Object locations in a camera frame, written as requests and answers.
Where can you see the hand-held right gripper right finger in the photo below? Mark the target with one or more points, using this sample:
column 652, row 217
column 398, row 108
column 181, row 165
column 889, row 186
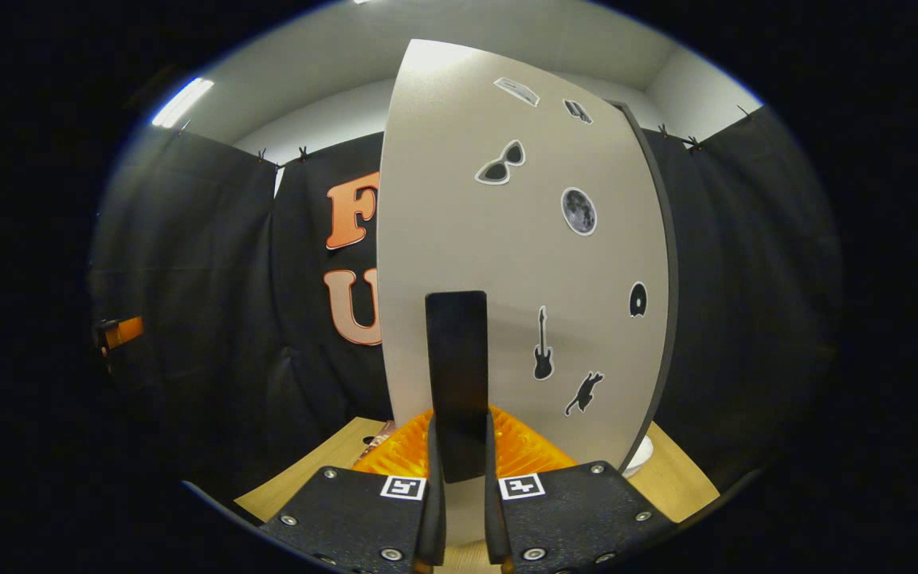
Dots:
column 495, row 518

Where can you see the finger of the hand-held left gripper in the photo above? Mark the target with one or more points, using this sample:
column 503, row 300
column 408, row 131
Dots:
column 126, row 332

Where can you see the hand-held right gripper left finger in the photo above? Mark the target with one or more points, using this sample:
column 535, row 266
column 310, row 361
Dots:
column 437, row 518

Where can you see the beige cabinet door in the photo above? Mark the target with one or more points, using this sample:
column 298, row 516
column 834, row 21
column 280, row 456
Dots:
column 443, row 199

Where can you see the small ceiling light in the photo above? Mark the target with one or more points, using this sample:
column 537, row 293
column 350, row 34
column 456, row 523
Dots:
column 180, row 102

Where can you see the black backdrop cloth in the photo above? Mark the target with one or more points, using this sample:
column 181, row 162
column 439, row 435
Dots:
column 746, row 279

